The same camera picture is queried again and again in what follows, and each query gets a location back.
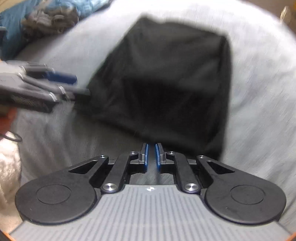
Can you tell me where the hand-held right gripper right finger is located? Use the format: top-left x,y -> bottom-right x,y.
155,142 -> 236,193

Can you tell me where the black cable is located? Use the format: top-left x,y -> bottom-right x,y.
0,131 -> 23,142

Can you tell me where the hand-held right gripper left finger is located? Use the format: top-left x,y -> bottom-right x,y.
68,142 -> 149,193

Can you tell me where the grey bed blanket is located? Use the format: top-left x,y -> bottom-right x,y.
9,0 -> 296,232

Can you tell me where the person's fuzzy fleece garment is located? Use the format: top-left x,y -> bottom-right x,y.
0,132 -> 23,224

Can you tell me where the black t-shirt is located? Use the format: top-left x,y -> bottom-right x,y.
87,17 -> 233,160

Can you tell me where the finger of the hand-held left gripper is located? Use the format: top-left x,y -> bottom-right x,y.
24,77 -> 91,101
22,65 -> 78,84

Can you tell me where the blue duvet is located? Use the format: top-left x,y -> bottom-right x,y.
0,0 -> 111,61

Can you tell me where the grey garment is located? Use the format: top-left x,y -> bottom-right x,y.
22,5 -> 79,41

